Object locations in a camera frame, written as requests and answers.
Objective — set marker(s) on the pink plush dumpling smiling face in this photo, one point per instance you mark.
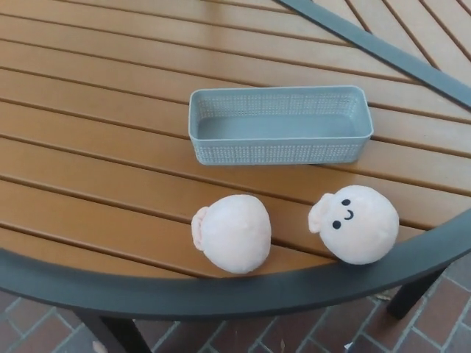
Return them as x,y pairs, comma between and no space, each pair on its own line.
364,235

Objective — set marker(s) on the grey perforated plastic basket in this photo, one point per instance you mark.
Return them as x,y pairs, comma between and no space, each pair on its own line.
272,150

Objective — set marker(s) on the dark grey table leg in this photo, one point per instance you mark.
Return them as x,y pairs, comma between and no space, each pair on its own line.
125,338
408,298

